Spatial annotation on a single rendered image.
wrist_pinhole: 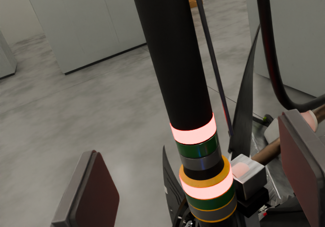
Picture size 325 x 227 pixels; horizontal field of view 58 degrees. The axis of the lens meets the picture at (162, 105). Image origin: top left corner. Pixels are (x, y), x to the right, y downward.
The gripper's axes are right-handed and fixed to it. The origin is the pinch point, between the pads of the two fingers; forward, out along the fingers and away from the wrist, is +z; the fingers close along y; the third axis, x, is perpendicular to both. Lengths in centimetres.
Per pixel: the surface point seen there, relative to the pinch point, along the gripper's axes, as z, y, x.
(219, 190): 8.0, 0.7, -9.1
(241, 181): 10.5, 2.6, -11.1
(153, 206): 142, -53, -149
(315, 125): 16.6, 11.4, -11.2
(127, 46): 553, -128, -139
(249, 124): 38.7, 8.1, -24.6
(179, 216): 23.3, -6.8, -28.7
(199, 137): 8.3, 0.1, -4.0
